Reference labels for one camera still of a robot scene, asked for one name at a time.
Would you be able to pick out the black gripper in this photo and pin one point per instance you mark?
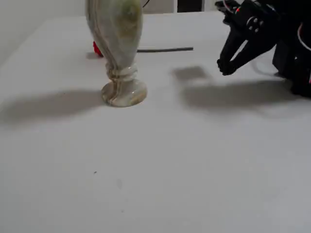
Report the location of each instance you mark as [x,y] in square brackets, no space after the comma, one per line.
[245,36]

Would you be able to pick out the red rose with dark stem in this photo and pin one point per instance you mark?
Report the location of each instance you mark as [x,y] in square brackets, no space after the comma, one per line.
[97,49]

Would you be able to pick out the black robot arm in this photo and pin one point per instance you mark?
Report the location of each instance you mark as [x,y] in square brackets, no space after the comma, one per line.
[301,72]

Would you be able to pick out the green beige marble vase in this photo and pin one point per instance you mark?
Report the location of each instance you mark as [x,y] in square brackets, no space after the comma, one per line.
[114,36]

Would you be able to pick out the dark background object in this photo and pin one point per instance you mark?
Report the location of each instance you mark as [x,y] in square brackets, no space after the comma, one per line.
[190,5]

